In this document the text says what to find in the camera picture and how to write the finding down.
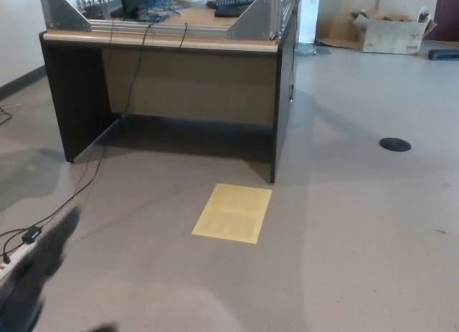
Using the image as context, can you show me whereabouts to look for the yellow paper sheet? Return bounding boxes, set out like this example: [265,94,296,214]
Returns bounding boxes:
[190,182,274,245]

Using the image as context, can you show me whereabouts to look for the clear plastic bag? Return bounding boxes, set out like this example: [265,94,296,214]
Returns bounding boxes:
[295,42,331,56]

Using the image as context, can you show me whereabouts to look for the short black keyboard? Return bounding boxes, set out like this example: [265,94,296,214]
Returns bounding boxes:
[214,5,249,19]

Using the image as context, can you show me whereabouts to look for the long black keyboard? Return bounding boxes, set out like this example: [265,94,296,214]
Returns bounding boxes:
[205,0,257,10]

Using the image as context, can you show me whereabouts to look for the dark desk with beige top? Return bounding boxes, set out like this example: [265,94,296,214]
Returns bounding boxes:
[39,0,303,185]

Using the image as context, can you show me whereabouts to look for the black round floor cover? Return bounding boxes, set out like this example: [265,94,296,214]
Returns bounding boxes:
[379,137,412,153]

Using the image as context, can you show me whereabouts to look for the flattened brown cardboard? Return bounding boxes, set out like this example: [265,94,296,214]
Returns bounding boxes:
[315,14,363,52]

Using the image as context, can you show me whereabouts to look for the open cardboard box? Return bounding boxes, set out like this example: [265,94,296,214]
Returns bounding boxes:
[352,6,439,55]

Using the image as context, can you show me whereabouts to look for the black power adapter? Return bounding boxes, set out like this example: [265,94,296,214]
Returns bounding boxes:
[21,225,44,245]

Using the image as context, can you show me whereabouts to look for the white power strip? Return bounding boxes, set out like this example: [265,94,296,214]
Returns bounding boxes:
[0,238,39,281]

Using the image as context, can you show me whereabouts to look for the dark blue flat object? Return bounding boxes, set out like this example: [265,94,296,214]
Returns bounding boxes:
[427,49,459,62]

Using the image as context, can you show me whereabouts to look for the black cable on desk side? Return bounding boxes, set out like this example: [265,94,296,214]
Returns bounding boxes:
[286,0,303,103]

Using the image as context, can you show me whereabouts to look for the long black power cable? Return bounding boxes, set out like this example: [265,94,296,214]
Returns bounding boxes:
[35,22,154,232]

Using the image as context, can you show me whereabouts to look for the short black hanging cable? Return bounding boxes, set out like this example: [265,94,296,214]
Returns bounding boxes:
[178,22,189,54]

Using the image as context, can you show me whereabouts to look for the aluminium profile frame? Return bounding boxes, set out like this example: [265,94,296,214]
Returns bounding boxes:
[40,0,301,42]

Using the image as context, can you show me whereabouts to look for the blue cable bundle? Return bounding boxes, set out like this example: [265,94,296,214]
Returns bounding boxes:
[137,0,188,22]

